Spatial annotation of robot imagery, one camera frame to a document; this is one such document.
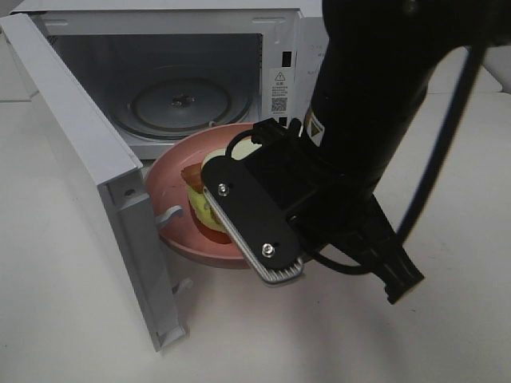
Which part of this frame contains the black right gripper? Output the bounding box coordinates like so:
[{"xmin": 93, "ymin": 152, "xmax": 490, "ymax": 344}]
[{"xmin": 243, "ymin": 118, "xmax": 425, "ymax": 305}]

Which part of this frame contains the toast sandwich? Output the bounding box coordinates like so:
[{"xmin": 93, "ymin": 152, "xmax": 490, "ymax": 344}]
[{"xmin": 180, "ymin": 137, "xmax": 260, "ymax": 245}]

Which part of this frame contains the pink plate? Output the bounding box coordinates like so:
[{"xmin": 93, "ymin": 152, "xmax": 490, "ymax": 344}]
[{"xmin": 145, "ymin": 123, "xmax": 252, "ymax": 269}]

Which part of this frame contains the white microwave door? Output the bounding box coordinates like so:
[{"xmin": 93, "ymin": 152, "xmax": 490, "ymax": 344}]
[{"xmin": 1, "ymin": 14, "xmax": 191, "ymax": 351}]

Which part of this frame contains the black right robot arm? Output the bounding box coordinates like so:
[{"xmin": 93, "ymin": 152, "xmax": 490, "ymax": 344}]
[{"xmin": 244, "ymin": 1, "xmax": 510, "ymax": 302}]

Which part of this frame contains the glass microwave turntable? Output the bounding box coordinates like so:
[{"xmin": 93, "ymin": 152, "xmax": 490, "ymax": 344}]
[{"xmin": 107, "ymin": 65, "xmax": 254, "ymax": 140}]

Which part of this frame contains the white adjacent table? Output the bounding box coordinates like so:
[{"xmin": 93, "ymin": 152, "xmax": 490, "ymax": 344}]
[{"xmin": 428, "ymin": 61, "xmax": 502, "ymax": 94}]

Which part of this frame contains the white microwave oven body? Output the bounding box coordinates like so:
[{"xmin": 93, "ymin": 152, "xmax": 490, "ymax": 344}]
[{"xmin": 1, "ymin": 1, "xmax": 328, "ymax": 160}]

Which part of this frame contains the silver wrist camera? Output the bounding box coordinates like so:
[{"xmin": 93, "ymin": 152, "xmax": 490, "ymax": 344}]
[{"xmin": 201, "ymin": 155, "xmax": 304, "ymax": 286}]

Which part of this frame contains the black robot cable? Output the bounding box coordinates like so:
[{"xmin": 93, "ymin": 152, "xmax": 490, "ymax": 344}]
[{"xmin": 307, "ymin": 43, "xmax": 486, "ymax": 276}]

